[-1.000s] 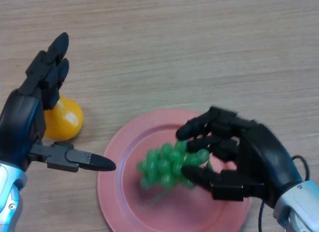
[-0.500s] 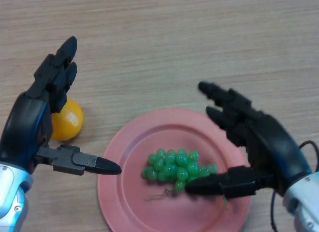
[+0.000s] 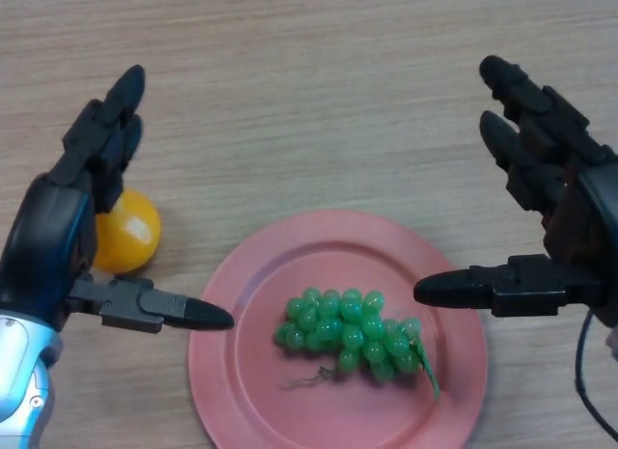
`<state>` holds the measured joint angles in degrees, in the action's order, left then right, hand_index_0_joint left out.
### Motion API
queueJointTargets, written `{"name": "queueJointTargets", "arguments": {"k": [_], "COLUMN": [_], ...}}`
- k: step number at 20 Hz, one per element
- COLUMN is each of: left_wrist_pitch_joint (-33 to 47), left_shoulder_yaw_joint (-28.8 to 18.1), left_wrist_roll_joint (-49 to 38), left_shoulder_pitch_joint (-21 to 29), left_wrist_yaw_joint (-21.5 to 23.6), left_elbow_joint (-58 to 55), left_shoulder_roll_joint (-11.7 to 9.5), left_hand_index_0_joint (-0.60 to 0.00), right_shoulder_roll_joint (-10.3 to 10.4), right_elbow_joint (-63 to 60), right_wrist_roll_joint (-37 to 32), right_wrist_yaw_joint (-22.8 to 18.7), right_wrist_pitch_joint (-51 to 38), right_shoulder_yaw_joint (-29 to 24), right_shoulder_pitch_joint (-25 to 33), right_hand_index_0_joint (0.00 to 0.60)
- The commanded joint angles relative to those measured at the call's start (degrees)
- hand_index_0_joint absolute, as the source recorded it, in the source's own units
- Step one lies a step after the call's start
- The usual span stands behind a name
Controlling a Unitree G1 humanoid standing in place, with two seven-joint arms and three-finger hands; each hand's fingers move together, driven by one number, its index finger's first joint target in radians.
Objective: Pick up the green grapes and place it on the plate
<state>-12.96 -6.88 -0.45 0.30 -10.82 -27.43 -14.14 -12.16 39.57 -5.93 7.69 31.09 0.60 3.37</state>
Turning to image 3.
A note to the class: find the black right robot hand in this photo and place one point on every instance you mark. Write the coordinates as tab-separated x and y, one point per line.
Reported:
589	227

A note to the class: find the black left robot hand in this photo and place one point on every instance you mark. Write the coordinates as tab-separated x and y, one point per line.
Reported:
43	241

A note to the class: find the green grapes bunch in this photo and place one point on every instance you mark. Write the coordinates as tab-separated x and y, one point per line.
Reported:
347	328

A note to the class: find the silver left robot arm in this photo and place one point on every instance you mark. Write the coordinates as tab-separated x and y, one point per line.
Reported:
19	362

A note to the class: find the pink round plate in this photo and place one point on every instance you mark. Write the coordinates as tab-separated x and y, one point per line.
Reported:
251	372

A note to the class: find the orange yellow pear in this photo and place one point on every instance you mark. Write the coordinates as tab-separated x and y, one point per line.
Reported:
130	236

